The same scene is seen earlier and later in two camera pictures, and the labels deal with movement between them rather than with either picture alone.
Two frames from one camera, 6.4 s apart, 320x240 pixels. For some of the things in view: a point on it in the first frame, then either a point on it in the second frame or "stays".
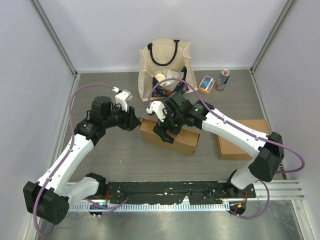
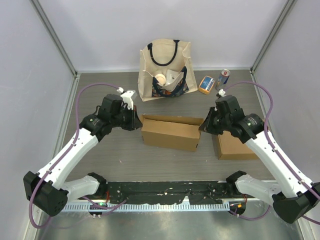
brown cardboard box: (228, 150) stays
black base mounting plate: (147, 193) stays
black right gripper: (161, 132) to (204, 127)
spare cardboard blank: (185, 141) stays
